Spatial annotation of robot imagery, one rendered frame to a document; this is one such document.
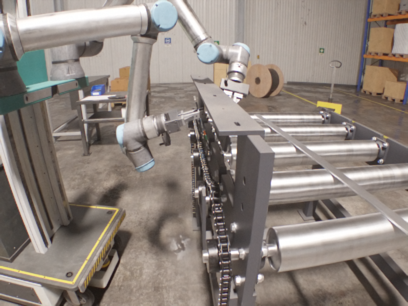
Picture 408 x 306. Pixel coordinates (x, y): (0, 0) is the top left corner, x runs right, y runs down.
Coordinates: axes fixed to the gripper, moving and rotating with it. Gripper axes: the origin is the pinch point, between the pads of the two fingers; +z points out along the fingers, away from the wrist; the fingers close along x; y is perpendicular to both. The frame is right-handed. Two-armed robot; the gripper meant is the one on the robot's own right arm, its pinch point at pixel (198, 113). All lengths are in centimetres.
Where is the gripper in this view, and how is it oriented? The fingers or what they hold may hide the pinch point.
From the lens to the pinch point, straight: 99.7
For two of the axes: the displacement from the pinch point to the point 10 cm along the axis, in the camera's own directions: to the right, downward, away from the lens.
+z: 9.6, -2.6, -0.4
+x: -0.9, -4.7, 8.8
